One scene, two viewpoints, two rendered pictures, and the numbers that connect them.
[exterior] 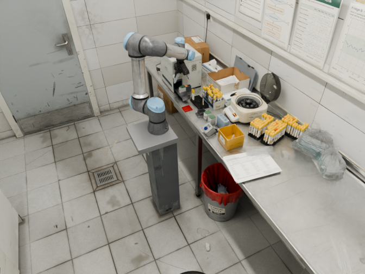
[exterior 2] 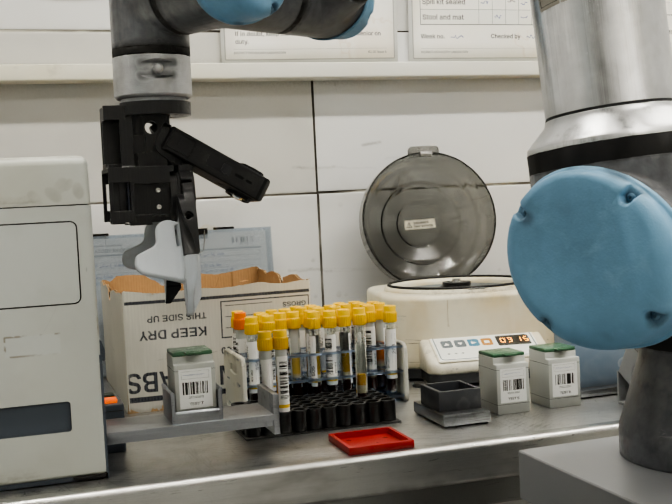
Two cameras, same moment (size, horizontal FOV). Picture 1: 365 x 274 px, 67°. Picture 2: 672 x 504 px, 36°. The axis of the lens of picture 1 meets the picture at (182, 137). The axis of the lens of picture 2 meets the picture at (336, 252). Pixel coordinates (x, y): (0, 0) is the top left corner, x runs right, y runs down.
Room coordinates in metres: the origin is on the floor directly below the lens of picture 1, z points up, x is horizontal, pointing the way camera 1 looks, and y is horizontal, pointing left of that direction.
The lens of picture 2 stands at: (1.75, 0.98, 1.12)
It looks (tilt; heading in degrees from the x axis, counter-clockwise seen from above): 3 degrees down; 276
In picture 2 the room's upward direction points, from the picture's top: 3 degrees counter-clockwise
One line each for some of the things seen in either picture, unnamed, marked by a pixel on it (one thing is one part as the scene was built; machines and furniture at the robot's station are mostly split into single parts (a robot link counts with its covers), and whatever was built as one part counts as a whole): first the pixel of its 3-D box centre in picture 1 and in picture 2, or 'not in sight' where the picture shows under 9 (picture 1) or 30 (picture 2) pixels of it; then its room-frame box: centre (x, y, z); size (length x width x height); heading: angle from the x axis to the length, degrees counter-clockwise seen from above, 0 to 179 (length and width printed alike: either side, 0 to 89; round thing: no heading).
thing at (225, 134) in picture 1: (230, 137); not in sight; (1.42, -0.33, 0.93); 0.13 x 0.13 x 0.10; 21
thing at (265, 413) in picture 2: (181, 91); (170, 413); (2.03, 0.00, 0.92); 0.21 x 0.07 x 0.05; 24
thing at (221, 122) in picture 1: (222, 123); (599, 349); (1.57, -0.29, 0.92); 0.10 x 0.07 x 0.10; 26
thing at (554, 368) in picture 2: (211, 120); (554, 374); (1.64, -0.22, 0.91); 0.05 x 0.04 x 0.07; 114
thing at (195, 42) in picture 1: (193, 50); not in sight; (2.73, -0.14, 0.97); 0.31 x 0.23 x 0.18; 18
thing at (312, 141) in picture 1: (315, 138); not in sight; (1.33, -0.86, 0.97); 0.26 x 0.17 x 0.19; 45
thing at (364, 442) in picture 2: (187, 108); (370, 440); (1.84, -0.04, 0.88); 0.07 x 0.07 x 0.01; 24
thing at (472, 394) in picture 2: (201, 112); (450, 402); (1.76, -0.16, 0.89); 0.09 x 0.05 x 0.04; 113
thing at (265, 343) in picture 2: (199, 97); (310, 373); (1.91, -0.15, 0.93); 0.17 x 0.09 x 0.11; 25
